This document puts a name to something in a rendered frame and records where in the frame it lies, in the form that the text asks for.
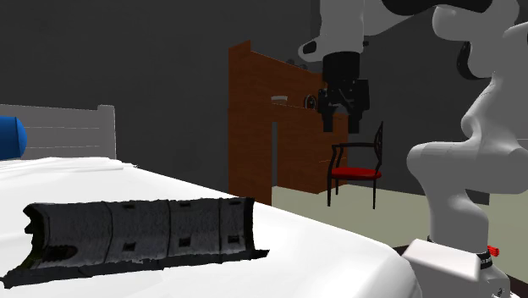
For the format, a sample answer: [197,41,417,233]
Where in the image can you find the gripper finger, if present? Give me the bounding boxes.
[340,95,371,135]
[316,87,344,134]

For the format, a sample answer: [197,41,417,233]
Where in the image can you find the brown wooden desk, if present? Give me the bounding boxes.
[228,40,350,207]

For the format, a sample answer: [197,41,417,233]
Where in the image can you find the white bed with headboard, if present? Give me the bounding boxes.
[0,103,424,298]

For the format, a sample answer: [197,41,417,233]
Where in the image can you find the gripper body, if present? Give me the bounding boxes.
[322,51,371,112]

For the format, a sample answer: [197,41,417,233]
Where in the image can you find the black chair with red seat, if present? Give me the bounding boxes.
[326,120,385,211]

